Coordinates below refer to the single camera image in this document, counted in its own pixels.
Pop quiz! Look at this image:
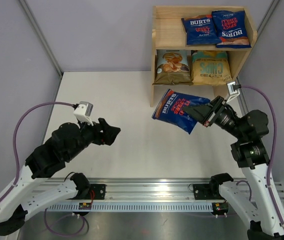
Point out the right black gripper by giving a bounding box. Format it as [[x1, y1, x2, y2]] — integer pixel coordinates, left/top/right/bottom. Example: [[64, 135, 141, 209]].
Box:
[[183, 95, 246, 140]]

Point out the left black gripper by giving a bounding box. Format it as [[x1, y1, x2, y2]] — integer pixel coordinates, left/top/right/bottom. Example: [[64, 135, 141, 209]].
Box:
[[66, 116, 121, 161]]

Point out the blue Burts bag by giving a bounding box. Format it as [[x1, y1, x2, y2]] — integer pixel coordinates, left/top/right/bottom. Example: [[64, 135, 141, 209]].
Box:
[[211, 10, 251, 49], [181, 14, 222, 46], [152, 89, 211, 135]]

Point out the yellow kettle chips bag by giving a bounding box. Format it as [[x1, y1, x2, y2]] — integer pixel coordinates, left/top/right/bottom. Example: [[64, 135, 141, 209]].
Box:
[[191, 50, 233, 86]]

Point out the light blue cassava chips bag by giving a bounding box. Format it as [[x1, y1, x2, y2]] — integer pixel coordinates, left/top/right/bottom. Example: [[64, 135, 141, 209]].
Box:
[[153, 49, 192, 86]]

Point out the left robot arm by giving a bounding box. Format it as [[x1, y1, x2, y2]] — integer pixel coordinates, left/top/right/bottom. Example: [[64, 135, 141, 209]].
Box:
[[0, 118, 121, 236]]

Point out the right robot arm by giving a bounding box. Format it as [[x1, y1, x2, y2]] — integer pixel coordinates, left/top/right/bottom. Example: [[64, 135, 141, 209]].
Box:
[[183, 96, 284, 240]]

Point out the wooden two-tier shelf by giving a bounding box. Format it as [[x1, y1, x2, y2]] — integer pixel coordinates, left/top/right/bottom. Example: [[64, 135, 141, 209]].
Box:
[[149, 5, 258, 107]]

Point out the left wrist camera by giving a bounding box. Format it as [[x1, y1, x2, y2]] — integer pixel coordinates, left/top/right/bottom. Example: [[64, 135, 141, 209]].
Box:
[[73, 101, 94, 126]]

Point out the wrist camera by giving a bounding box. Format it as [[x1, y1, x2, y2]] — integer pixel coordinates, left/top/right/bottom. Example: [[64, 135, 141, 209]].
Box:
[[225, 81, 240, 104], [73, 101, 94, 126]]

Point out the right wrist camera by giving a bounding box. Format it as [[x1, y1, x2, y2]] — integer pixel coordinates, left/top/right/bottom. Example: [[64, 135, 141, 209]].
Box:
[[225, 81, 240, 104]]

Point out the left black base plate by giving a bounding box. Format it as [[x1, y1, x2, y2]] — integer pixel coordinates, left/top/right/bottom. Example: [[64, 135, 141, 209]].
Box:
[[83, 183, 107, 201]]

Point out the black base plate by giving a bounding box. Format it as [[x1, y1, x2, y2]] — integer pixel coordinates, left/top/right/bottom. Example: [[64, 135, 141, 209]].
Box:
[[188, 183, 223, 200], [83, 183, 107, 201]]

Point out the aluminium mounting rail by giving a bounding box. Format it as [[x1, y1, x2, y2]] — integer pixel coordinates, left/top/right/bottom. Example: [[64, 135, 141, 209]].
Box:
[[31, 177, 284, 203]]

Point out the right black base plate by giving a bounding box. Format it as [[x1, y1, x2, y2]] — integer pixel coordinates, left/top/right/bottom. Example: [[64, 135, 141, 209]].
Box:
[[188, 183, 223, 200]]

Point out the white slotted cable duct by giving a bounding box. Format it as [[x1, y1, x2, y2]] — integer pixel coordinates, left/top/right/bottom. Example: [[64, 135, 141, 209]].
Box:
[[47, 202, 213, 213]]

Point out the right aluminium frame post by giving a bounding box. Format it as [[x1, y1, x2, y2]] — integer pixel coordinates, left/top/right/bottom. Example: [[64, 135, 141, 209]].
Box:
[[257, 0, 281, 35]]

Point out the aluminium frame post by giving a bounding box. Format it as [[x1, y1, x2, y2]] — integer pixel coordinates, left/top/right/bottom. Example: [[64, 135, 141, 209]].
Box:
[[257, 0, 281, 35], [17, 0, 64, 79]]

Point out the left aluminium frame post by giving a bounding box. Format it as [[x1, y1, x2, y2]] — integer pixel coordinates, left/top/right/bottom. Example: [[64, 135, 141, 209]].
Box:
[[17, 0, 64, 79]]

